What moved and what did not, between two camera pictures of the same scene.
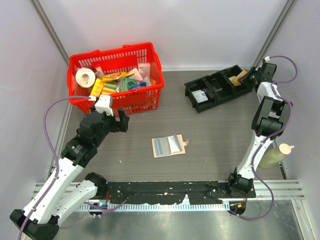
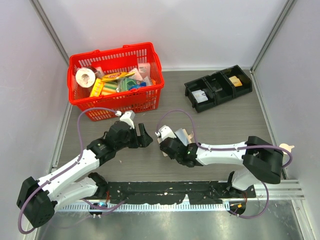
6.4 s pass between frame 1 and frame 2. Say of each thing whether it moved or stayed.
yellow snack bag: stayed
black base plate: stayed
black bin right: stayed
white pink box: stayed
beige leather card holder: moved
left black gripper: moved
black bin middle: stayed
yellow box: stayed
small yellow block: moved
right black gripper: moved
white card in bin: stayed
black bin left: stayed
